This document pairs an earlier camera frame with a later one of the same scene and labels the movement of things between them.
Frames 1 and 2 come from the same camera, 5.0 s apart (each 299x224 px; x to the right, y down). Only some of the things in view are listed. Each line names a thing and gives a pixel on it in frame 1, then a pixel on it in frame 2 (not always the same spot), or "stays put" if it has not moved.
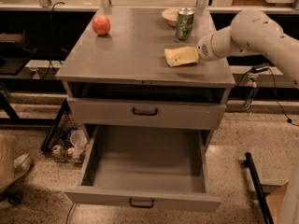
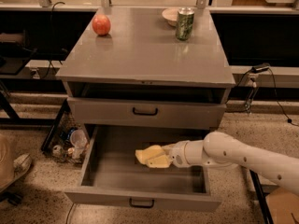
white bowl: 170,14 stays put
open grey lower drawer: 150,166 stays put
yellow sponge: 181,56 → 149,152
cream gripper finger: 188,55 → 159,161
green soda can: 185,20 stays put
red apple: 101,24 stays put
